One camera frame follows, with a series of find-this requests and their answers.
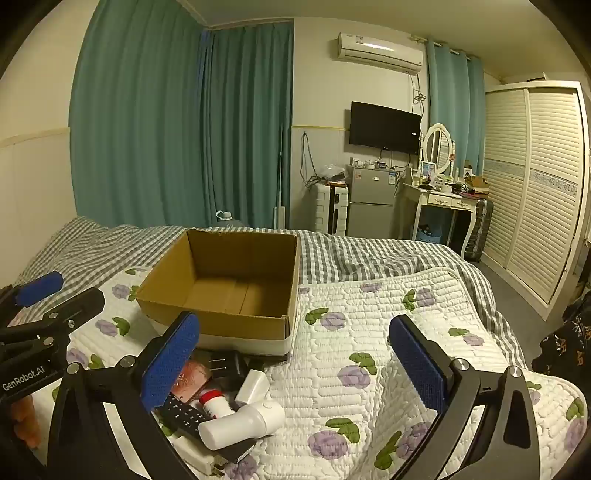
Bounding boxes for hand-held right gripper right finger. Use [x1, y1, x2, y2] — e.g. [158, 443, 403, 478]
[389, 315, 541, 480]

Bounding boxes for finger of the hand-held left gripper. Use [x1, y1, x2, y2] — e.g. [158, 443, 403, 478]
[0, 271, 64, 324]
[0, 287, 106, 348]

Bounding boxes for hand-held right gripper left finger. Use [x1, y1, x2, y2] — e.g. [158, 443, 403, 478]
[46, 311, 201, 480]

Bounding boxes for brown patterned wallet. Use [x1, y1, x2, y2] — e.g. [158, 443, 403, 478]
[171, 360, 213, 401]

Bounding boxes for black remote control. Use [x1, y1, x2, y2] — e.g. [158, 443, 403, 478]
[159, 393, 211, 437]

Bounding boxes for black power adapter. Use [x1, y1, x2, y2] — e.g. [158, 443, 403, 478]
[191, 350, 250, 384]

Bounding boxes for red and white bottle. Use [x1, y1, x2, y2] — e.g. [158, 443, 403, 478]
[199, 389, 238, 421]

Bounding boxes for white charger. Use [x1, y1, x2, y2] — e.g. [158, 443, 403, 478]
[235, 369, 271, 407]

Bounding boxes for white box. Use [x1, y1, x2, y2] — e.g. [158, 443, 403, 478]
[171, 434, 218, 476]

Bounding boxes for white cylindrical device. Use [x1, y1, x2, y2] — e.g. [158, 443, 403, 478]
[198, 400, 286, 450]

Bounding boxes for black plug charger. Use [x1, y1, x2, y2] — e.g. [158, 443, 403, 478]
[210, 436, 257, 476]

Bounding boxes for brown cardboard box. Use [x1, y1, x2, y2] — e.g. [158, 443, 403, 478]
[135, 228, 302, 357]

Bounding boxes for person's left hand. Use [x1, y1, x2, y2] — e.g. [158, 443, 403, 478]
[7, 397, 40, 450]

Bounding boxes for white floral quilted mat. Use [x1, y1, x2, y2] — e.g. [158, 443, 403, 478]
[28, 265, 589, 480]

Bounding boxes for grey checked bed sheet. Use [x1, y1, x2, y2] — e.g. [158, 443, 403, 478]
[9, 216, 527, 365]

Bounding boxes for blue basket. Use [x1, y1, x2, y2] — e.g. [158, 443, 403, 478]
[414, 224, 444, 243]

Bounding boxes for dark floral clothing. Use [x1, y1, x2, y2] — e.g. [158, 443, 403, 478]
[531, 295, 591, 398]

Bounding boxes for clear water jug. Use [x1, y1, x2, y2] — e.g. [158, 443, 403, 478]
[215, 210, 250, 229]

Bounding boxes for dark suitcase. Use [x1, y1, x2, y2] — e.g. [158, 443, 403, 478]
[463, 196, 495, 264]

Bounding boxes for white dressing table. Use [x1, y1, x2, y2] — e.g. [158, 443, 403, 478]
[398, 178, 478, 259]

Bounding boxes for grey mini fridge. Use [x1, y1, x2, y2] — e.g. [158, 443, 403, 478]
[346, 165, 398, 239]

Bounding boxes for white ribbed suitcase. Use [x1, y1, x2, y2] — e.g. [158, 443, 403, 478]
[315, 182, 350, 237]

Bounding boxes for wide teal curtain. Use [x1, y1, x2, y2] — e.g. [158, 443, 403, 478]
[69, 0, 206, 229]

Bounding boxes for white pole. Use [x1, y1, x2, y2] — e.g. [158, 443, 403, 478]
[272, 124, 287, 230]

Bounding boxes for white louvred wardrobe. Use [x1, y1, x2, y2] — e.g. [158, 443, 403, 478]
[480, 80, 591, 321]

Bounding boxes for oval white mirror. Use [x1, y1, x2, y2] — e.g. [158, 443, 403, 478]
[422, 124, 453, 175]

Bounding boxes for teal corner curtain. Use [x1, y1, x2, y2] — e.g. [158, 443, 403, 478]
[201, 21, 295, 230]

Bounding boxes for narrow teal curtain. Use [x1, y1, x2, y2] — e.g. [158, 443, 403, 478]
[426, 39, 485, 178]

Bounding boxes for white air conditioner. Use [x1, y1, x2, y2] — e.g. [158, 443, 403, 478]
[337, 31, 424, 75]

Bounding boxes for black wall cables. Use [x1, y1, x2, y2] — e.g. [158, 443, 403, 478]
[300, 131, 320, 186]

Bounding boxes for black wall television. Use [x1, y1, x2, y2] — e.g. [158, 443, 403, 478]
[348, 100, 422, 156]

